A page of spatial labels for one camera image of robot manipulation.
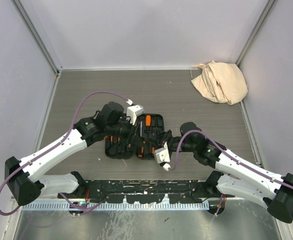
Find beige cloth bag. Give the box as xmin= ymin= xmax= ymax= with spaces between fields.
xmin=191 ymin=60 xmax=248 ymax=105

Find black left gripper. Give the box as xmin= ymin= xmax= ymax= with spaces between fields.
xmin=106 ymin=117 xmax=145 ymax=147

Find black plastic tool case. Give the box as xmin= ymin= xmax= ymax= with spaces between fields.
xmin=104 ymin=113 xmax=165 ymax=160

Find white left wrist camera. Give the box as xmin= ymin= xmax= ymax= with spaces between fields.
xmin=126 ymin=99 xmax=145 ymax=125

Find black handled screwdriver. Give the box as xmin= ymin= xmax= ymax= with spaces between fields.
xmin=138 ymin=120 xmax=146 ymax=159

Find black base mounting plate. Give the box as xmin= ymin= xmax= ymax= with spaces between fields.
xmin=65 ymin=180 xmax=221 ymax=204

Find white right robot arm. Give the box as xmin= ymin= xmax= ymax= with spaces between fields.
xmin=147 ymin=122 xmax=293 ymax=224

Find orange handled screwdriver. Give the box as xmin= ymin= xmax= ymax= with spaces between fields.
xmin=145 ymin=115 xmax=152 ymax=131

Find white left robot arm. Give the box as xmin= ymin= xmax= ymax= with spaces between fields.
xmin=4 ymin=102 xmax=144 ymax=206

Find slotted grey cable duct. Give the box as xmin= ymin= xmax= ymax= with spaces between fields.
xmin=21 ymin=200 xmax=210 ymax=211

